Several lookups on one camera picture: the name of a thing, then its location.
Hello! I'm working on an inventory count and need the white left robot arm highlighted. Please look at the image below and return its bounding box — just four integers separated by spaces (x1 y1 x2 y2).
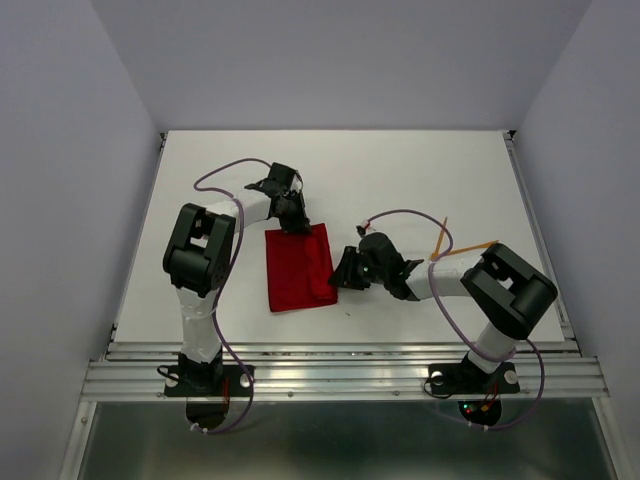
162 158 311 394

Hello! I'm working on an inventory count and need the orange plastic fork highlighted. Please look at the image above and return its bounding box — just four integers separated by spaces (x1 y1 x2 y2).
430 217 448 261

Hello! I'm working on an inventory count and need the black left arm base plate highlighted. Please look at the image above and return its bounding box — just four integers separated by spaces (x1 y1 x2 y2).
156 364 255 398

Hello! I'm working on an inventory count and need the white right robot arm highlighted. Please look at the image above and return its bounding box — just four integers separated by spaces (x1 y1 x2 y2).
328 232 558 390

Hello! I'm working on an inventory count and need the red cloth napkin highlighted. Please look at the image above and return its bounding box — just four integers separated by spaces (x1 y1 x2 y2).
265 223 338 313

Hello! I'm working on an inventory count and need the aluminium rail frame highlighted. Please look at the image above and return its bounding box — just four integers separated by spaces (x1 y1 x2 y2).
59 128 631 480

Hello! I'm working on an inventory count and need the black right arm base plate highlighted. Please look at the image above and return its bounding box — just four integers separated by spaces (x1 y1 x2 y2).
425 360 520 397

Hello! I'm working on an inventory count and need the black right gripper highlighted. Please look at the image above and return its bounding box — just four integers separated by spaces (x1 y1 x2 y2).
325 246 387 290

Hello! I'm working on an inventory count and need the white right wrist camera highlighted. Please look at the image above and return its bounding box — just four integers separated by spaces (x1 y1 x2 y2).
356 222 376 238

